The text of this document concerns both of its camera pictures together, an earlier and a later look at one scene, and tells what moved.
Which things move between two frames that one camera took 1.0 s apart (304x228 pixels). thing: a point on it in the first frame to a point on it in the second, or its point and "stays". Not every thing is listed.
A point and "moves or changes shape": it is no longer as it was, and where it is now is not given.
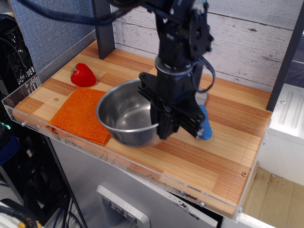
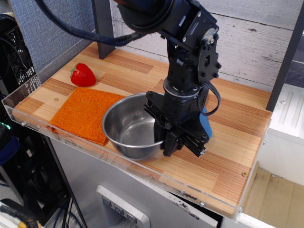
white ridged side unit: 282,152 stays
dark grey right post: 290,56 stays
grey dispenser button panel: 119,204 stays
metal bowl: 125,109 moves or changes shape
